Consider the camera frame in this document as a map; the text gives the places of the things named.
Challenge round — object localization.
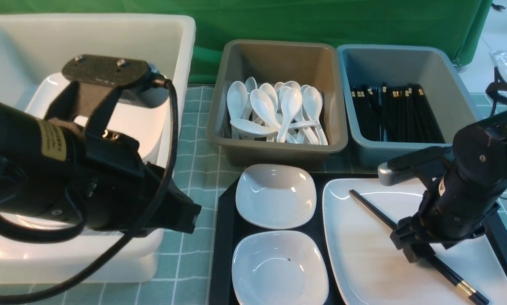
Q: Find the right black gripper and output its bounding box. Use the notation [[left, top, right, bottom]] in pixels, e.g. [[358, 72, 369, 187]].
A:
[[390, 203, 500, 263]]

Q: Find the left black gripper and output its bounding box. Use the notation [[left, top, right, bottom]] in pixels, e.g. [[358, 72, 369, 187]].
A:
[[75, 130, 201, 237]]

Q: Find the black chopsticks pair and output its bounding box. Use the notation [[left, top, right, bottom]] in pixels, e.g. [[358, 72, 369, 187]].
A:
[[350, 189, 490, 305]]

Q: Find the large white square plate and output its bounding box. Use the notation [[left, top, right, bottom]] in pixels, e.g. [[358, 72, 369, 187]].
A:
[[323, 178, 507, 305]]

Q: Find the white bowl tray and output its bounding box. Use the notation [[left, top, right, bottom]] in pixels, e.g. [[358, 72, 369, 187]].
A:
[[231, 230, 329, 305], [235, 164, 317, 230]]

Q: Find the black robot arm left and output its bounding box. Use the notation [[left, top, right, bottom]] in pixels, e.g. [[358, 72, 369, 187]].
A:
[[0, 103, 201, 244]]

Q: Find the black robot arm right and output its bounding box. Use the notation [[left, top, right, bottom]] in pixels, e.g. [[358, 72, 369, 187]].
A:
[[378, 68, 507, 263]]

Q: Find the black serving tray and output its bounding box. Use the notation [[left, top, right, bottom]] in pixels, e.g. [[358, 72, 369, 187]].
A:
[[207, 172, 507, 305]]

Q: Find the green checkered tablecloth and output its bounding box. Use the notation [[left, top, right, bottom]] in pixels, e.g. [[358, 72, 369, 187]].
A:
[[0, 85, 507, 305]]

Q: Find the stack of white plates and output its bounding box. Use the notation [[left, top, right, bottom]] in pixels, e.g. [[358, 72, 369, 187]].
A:
[[25, 72, 168, 164]]

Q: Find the pile of black chopsticks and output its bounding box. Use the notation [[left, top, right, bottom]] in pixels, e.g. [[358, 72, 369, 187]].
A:
[[351, 83, 445, 144]]

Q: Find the blue plastic chopstick bin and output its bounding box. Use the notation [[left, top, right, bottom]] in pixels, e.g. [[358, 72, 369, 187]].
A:
[[337, 44, 487, 169]]

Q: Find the brown plastic spoon bin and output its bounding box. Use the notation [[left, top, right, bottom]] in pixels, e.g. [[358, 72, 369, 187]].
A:
[[206, 40, 348, 171]]

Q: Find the pile of white spoons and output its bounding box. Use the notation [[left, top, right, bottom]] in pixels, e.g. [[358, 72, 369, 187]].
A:
[[221, 77, 329, 145]]

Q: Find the green backdrop cloth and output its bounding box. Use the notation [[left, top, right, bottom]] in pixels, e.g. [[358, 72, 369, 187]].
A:
[[0, 0, 492, 83]]

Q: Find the large white plastic bin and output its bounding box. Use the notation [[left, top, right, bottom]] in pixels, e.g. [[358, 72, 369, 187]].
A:
[[0, 14, 196, 285]]

